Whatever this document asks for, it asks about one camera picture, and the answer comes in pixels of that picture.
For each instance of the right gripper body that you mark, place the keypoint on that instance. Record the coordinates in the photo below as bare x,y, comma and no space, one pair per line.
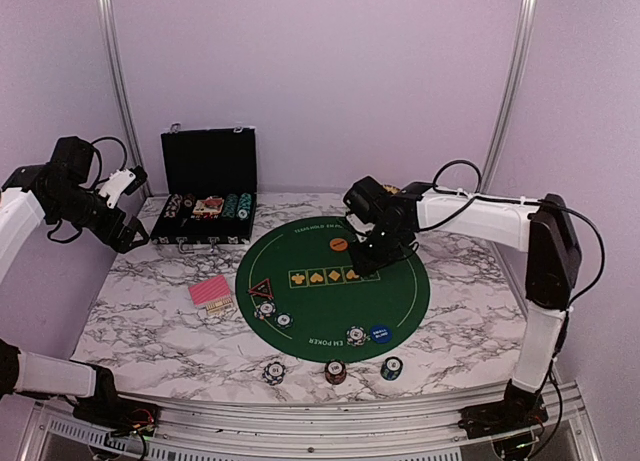
384,243

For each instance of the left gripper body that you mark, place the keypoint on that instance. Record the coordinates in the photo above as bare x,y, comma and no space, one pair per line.
104,231

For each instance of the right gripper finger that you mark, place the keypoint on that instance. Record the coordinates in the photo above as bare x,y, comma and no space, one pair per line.
362,265
379,262

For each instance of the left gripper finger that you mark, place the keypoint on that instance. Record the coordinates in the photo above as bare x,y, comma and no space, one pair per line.
129,246
138,232

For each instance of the orange big blind button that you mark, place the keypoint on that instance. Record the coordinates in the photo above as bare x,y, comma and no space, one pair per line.
338,244

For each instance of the placed ten chips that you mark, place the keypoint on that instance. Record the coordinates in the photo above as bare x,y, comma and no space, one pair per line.
356,336
265,310

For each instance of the blue small blind button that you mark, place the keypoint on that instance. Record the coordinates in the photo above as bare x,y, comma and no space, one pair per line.
380,334

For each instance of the placed fifty chip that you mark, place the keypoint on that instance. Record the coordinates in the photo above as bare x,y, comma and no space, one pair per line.
284,320

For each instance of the red-backed playing card deck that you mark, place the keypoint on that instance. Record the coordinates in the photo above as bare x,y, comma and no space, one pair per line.
214,295

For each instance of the triangular all-in button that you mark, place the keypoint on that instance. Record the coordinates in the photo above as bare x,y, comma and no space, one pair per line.
262,289

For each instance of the green fifty chip stack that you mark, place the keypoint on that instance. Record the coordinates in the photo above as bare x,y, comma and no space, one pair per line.
391,368

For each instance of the orange hundred chip stack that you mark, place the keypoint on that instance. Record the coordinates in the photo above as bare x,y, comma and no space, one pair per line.
335,372

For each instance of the blue ten chip stack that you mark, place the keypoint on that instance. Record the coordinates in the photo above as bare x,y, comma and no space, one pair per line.
274,373

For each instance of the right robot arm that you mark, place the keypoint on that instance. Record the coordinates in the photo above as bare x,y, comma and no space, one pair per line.
540,228

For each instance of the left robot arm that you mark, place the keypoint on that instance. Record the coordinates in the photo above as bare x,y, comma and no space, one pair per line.
52,193

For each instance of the woven bamboo tray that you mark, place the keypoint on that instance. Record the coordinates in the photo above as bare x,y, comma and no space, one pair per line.
391,189

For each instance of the blue-tan chip row in case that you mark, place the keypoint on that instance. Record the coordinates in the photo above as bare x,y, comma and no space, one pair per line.
173,206

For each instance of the orange-black chip row in case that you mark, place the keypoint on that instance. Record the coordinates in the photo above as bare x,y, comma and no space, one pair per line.
189,200

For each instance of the round green poker mat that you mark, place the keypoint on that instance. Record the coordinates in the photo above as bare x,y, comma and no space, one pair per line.
324,295

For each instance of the card deck in case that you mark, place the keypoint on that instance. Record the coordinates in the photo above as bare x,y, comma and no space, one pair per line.
210,207

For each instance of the black poker chip case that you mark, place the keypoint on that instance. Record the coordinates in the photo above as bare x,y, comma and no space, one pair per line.
209,162

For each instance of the green chip row in case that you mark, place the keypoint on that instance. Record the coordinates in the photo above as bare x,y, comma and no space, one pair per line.
230,206

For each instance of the teal chip row in case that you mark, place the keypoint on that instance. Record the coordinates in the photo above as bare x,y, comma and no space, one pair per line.
244,206

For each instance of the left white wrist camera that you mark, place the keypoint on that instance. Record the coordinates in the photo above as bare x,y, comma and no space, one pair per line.
124,181

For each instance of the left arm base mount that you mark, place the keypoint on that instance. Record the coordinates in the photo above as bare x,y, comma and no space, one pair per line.
123,417

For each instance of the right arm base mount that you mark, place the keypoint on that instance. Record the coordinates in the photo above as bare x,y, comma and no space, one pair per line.
496,418

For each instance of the left aluminium frame post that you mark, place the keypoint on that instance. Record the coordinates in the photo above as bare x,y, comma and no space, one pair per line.
108,28

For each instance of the aluminium frame post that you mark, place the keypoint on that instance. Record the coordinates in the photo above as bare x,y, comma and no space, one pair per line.
515,74
108,28

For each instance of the front aluminium rail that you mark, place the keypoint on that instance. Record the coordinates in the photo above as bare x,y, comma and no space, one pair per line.
417,428

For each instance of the right aluminium frame post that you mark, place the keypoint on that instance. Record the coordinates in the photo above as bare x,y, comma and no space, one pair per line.
515,74

